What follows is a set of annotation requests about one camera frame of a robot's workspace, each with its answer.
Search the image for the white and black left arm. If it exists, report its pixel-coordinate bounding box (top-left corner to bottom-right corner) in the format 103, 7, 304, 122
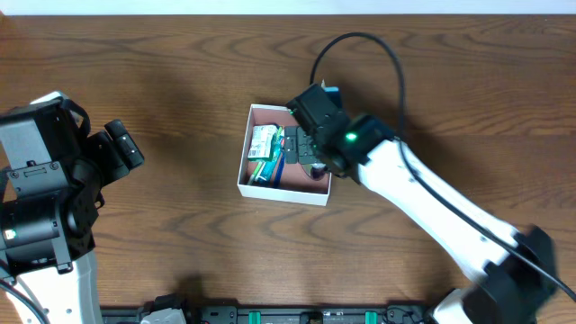
1, 91, 145, 323

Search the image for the blue disposable razor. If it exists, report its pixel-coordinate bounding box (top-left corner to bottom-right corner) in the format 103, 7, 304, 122
272, 153, 285, 188

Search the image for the white and green soap packet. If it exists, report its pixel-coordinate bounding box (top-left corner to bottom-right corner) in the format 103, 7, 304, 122
247, 124, 280, 161

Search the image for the black rail with green clips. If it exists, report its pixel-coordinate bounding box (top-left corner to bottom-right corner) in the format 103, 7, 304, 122
102, 294, 431, 324

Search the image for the white box with pink interior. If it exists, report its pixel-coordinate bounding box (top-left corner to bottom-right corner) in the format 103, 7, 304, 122
237, 103, 332, 206

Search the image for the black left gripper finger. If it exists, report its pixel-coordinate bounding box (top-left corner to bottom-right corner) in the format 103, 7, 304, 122
92, 132, 129, 180
104, 119, 145, 170

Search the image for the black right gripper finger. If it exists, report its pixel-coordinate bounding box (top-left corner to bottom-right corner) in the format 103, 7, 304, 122
297, 130, 315, 165
283, 126, 299, 164

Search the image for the green and white toothbrush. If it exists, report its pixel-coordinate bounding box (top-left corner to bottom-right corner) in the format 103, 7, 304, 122
247, 125, 284, 185

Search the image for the clear pump bottle blue liquid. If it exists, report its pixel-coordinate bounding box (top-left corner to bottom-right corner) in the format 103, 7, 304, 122
302, 163, 327, 181

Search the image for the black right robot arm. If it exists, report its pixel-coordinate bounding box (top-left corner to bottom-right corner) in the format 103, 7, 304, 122
294, 112, 558, 324

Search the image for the small teal toothpaste tube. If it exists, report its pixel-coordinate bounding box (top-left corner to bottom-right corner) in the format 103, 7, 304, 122
256, 135, 284, 185

